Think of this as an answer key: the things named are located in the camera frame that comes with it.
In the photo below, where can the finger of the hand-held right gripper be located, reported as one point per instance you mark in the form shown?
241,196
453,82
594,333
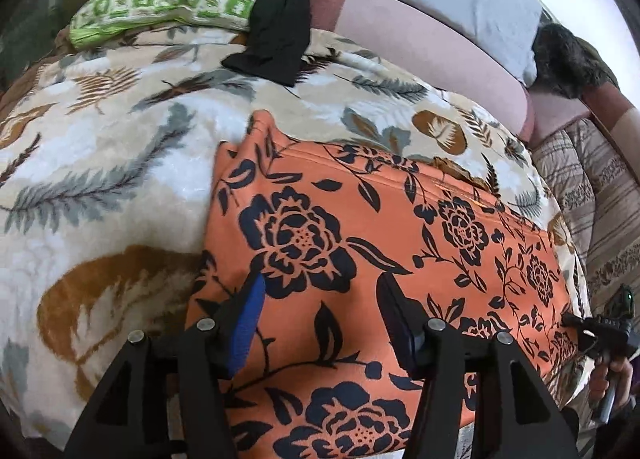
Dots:
575,321

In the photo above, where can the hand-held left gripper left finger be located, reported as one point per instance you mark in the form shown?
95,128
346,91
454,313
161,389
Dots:
249,319

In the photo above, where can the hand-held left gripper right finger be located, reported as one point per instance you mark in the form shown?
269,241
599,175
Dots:
402,329

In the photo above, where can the orange floral shirt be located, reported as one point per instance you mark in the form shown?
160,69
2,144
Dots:
380,249

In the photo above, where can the person's right hand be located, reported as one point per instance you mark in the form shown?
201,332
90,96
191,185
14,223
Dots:
625,379

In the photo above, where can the striped brown sofa cushion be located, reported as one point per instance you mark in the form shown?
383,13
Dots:
595,199

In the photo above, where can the leaf print blanket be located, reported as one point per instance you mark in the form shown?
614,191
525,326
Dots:
125,149

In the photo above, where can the pink sofa armrest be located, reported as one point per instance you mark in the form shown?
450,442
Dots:
595,109

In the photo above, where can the olive green cloth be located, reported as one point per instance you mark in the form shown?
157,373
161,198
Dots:
597,61

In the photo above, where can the dark furry cloth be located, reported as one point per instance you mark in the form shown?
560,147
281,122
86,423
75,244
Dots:
560,59

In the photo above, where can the pink sofa bolster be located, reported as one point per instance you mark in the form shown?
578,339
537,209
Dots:
425,44

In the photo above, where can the black garment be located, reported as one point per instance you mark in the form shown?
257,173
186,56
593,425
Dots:
280,19

